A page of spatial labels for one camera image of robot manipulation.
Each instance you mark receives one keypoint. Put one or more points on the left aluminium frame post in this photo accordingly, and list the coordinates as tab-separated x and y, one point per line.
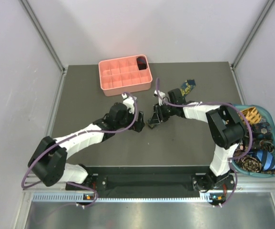
42	34

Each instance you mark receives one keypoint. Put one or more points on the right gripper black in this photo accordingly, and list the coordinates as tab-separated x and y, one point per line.
155	119

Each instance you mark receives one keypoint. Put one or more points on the slotted grey cable duct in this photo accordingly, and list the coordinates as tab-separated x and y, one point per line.
81	197

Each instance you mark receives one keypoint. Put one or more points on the teal plastic basket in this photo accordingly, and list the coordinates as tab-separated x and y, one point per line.
260	145

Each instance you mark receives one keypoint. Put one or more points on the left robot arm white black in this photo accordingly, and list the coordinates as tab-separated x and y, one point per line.
49	160

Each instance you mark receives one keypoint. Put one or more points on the dark floral navy tie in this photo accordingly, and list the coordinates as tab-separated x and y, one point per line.
262	132

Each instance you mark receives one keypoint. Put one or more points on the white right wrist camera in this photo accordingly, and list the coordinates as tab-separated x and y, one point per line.
160	95

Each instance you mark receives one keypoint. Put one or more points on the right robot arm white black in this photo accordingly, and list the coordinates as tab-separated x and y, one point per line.
225	125

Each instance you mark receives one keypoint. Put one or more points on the right aluminium frame post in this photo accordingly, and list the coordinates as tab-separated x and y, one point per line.
253	32

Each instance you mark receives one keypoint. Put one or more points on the blue striped tie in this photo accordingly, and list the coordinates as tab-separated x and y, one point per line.
266	158

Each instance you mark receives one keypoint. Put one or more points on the blue yellow floral tie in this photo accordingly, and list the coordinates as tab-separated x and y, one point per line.
187	87

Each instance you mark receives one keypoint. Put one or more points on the brown paisley rolled tie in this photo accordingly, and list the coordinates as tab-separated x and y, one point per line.
250	164

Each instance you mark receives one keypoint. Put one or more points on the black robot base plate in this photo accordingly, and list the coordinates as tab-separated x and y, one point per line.
147	181

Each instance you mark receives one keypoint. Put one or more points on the rolled red blue tie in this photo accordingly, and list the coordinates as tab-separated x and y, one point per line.
141	63

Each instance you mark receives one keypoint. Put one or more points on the pink compartment organizer box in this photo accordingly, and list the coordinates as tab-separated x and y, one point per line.
121	75

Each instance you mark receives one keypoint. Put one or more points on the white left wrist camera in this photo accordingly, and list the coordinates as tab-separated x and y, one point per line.
130	102

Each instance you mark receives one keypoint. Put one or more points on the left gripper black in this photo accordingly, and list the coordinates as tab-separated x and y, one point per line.
139	124

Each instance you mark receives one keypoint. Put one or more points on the orange patterned tie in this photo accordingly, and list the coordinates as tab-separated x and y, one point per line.
252	115

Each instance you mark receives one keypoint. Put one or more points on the aluminium frame post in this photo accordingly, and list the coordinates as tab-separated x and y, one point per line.
42	34
253	32

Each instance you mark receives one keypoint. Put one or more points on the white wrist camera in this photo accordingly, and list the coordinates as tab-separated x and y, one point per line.
130	102
160	95

